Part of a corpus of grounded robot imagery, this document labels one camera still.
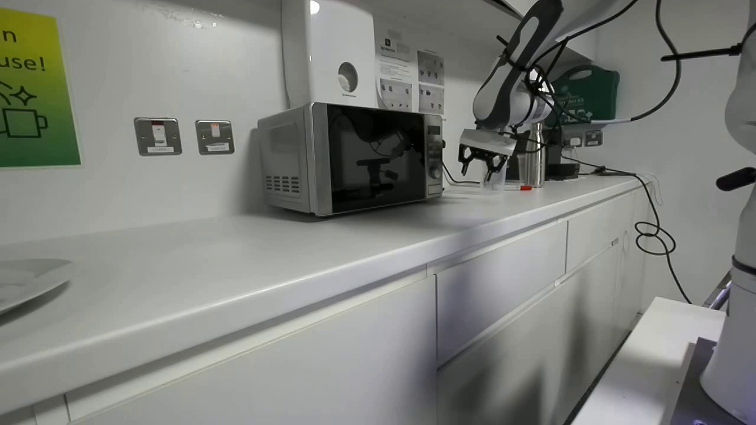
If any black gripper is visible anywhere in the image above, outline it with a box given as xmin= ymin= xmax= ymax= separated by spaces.
xmin=457 ymin=144 xmax=512 ymax=179

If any silver microwave oven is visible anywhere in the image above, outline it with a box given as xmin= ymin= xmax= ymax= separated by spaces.
xmin=255 ymin=100 xmax=448 ymax=220

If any clear plastic cup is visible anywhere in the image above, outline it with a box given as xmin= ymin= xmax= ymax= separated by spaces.
xmin=480 ymin=160 xmax=510 ymax=190

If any ribbed silver metal container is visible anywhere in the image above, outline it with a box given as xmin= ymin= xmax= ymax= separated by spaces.
xmin=515 ymin=120 xmax=549 ymax=190

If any black countertop appliance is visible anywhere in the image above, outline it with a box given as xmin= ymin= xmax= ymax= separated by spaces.
xmin=544 ymin=128 xmax=587 ymax=181

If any large picture instruction sheet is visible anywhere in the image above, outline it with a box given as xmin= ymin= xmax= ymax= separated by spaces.
xmin=416 ymin=81 xmax=446 ymax=118
xmin=416 ymin=49 xmax=446 ymax=84

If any small picture instruction sheet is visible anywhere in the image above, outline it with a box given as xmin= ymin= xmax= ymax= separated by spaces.
xmin=375 ymin=76 xmax=418 ymax=112

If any green first aid box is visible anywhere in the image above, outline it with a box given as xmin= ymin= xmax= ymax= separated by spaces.
xmin=545 ymin=64 xmax=622 ymax=130

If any white notice with logo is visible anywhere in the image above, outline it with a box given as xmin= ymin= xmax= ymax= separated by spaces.
xmin=375 ymin=30 xmax=418 ymax=81

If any white kitchen cabinet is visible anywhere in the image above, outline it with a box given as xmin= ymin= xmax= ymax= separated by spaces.
xmin=0 ymin=185 xmax=657 ymax=425

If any white robot mounting table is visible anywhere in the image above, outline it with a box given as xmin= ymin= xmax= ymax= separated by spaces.
xmin=570 ymin=294 xmax=727 ymax=425

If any white plate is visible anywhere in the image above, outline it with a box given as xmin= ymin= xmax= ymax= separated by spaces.
xmin=0 ymin=255 xmax=76 ymax=319

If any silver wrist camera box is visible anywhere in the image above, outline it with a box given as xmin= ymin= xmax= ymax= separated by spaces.
xmin=457 ymin=128 xmax=520 ymax=157

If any black power cable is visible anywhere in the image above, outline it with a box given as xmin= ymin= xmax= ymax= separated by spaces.
xmin=562 ymin=154 xmax=698 ymax=306

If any white wall water heater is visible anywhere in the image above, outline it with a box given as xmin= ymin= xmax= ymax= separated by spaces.
xmin=278 ymin=0 xmax=382 ymax=111

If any green yellow wall poster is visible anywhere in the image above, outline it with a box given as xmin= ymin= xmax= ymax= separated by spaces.
xmin=0 ymin=4 xmax=82 ymax=170

